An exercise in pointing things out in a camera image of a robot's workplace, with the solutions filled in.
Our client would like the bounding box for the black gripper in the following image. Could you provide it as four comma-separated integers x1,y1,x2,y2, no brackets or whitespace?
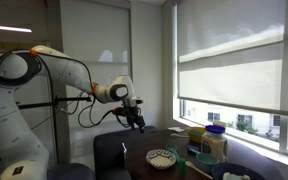
122,105,147,135

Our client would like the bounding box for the teal blue scoop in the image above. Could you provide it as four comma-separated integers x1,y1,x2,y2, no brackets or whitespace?
165,144,182,164

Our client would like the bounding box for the white plastic scoop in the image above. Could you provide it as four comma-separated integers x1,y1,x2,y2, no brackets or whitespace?
169,132,190,139

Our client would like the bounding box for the yellow bowl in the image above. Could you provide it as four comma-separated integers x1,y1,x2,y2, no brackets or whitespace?
185,126,207,144

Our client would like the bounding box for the small teal bowl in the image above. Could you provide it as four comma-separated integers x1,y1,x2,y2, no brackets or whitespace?
195,152,220,175

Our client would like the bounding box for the large dark bowl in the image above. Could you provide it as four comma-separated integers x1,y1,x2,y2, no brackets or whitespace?
211,162,269,180

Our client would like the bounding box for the white item in bowl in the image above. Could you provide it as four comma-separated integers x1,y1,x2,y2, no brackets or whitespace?
222,171,252,180

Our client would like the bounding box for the thin white plastic utensil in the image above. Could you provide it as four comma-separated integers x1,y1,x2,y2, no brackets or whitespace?
121,142,129,158

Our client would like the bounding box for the dark blue sofa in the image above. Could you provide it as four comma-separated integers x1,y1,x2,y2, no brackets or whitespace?
93,125,160,180

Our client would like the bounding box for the white paper napkin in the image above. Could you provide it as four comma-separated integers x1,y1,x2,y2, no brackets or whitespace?
167,126,187,133

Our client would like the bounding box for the grey plate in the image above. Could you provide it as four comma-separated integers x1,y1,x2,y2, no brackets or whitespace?
145,148,177,171

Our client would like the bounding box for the round dark wooden table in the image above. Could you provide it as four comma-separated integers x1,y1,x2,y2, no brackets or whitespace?
125,127,285,180

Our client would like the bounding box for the small green cup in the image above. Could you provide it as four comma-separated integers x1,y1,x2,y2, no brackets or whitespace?
177,157,187,175

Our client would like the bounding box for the small blue object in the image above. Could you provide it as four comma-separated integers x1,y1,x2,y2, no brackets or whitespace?
187,145,203,155

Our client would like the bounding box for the wooden spoon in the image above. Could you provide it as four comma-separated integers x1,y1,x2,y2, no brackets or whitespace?
184,160,215,180

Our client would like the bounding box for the clear jar blue lid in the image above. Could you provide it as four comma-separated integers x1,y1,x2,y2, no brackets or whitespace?
200,124,229,164

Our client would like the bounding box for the dark round stool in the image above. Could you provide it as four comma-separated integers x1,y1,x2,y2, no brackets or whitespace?
46,162,97,180

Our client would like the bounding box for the white roller blind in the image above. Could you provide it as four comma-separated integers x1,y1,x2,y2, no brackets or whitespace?
176,0,288,118

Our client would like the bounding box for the ceiling light strip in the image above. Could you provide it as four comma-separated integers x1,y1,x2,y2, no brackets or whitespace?
0,23,33,34

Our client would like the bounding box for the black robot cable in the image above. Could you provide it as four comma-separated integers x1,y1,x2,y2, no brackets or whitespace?
57,93,132,130

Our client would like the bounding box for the black camera stand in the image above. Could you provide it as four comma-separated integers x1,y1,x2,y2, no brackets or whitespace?
16,56,94,166

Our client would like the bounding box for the frosted glass wall panel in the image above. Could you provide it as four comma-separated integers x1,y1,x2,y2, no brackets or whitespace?
59,0,132,134

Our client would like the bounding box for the window frame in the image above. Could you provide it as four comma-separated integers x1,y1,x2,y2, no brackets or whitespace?
172,0,288,159

